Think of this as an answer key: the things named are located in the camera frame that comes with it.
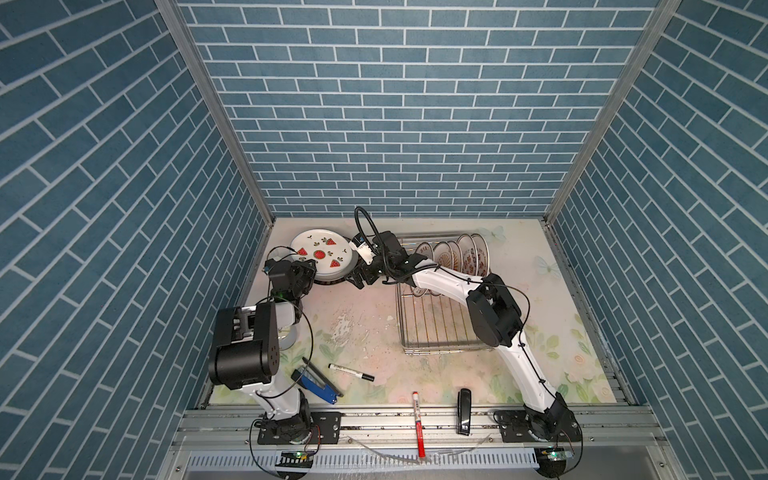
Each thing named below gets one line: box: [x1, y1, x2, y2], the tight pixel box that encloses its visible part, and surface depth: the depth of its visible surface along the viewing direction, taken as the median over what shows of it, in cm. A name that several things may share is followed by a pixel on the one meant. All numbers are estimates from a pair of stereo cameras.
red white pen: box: [412, 391, 426, 458], surface depth 75 cm
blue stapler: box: [291, 356, 344, 405], surface depth 82 cm
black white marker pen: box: [327, 363, 375, 382], surface depth 84 cm
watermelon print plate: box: [290, 228, 360, 282], surface depth 101 cm
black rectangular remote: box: [457, 388, 471, 436], surface depth 75 cm
